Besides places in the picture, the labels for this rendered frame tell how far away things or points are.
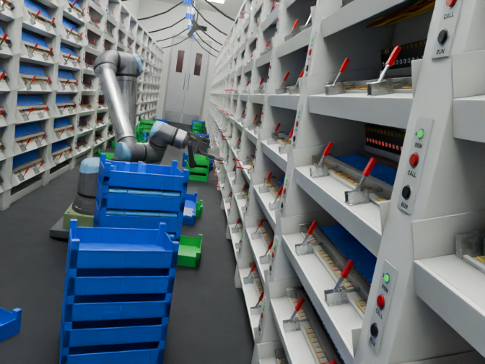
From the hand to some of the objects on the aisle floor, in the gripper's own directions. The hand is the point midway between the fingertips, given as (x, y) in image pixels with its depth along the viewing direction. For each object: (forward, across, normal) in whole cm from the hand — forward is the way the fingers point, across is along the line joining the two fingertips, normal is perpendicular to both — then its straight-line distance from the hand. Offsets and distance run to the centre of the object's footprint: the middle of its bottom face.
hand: (221, 159), depth 219 cm
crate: (-5, +76, +52) cm, 92 cm away
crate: (0, +6, +56) cm, 56 cm away
